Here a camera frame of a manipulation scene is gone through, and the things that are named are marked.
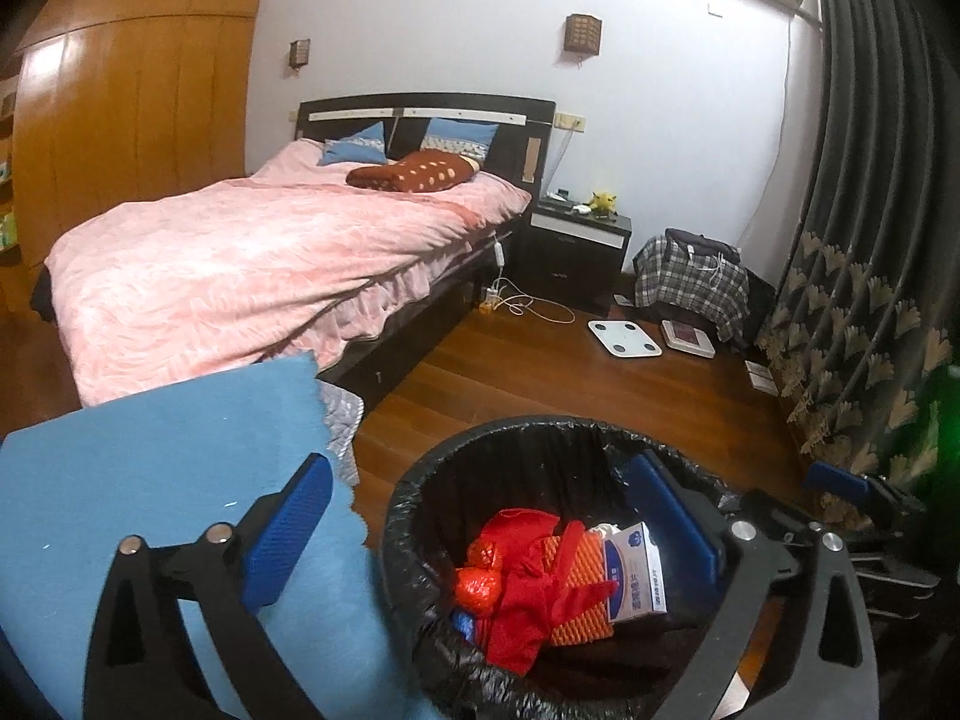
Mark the blue table cloth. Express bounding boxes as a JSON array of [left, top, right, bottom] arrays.
[[0, 356, 438, 718]]

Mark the red cloth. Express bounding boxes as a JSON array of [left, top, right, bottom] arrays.
[[483, 520, 613, 676]]

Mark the red plastic bag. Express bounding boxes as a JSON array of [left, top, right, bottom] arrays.
[[454, 509, 560, 619]]

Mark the right wall lamp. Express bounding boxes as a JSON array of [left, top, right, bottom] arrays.
[[563, 13, 602, 57]]

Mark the left wall lamp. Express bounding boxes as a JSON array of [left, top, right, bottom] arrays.
[[288, 39, 311, 71]]

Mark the plaid shirt on chair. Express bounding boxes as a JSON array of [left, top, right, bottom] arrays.
[[633, 227, 750, 341]]

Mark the white blue carton box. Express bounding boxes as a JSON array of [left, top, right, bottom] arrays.
[[602, 522, 669, 626]]

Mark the dark patterned curtain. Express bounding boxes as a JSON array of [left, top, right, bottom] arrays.
[[760, 0, 958, 502]]

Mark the right blue pillow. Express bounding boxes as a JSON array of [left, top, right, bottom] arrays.
[[420, 117, 498, 164]]

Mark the blue plastic bag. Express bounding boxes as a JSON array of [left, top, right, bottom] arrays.
[[451, 608, 478, 644]]

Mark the wooden wardrobe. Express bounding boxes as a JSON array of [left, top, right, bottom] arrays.
[[2, 0, 260, 312]]

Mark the black bed frame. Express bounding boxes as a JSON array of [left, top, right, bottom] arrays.
[[294, 91, 559, 415]]

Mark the left blue pillow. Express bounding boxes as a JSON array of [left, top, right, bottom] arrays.
[[319, 122, 387, 166]]

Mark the black trash bin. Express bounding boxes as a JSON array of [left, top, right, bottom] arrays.
[[381, 416, 761, 718]]

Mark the black white nightstand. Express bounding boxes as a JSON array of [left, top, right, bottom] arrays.
[[511, 202, 633, 317]]

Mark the yellow plush toy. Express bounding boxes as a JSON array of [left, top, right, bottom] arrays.
[[587, 192, 617, 218]]

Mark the white bathroom scale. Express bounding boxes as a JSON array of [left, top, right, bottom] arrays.
[[587, 319, 662, 359]]

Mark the blue pillow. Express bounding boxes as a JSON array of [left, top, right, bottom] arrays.
[[420, 117, 498, 164], [319, 122, 387, 166]]

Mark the white charging cable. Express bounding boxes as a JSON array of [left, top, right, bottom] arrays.
[[478, 239, 578, 327]]

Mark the wall lamp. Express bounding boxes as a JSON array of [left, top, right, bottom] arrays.
[[288, 39, 311, 71], [563, 13, 602, 57]]

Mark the brown dotted pillow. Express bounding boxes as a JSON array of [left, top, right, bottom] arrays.
[[345, 149, 480, 193]]

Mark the pink bed duvet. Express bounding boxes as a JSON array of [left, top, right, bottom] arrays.
[[46, 138, 530, 406]]

